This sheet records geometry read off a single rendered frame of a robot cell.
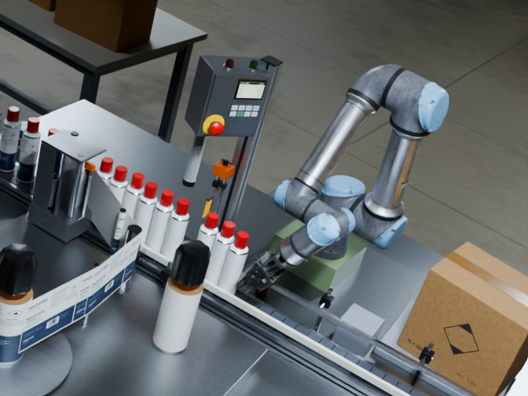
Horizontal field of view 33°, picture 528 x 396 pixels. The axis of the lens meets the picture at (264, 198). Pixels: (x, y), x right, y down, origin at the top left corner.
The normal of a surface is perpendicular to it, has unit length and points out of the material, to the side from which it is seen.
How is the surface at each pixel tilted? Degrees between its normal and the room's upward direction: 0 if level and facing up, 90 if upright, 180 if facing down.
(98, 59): 0
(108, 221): 90
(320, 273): 90
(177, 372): 0
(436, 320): 90
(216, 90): 90
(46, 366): 0
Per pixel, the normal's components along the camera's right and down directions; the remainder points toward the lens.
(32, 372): 0.26, -0.83
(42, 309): 0.79, 0.48
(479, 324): -0.59, 0.27
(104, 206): -0.81, 0.09
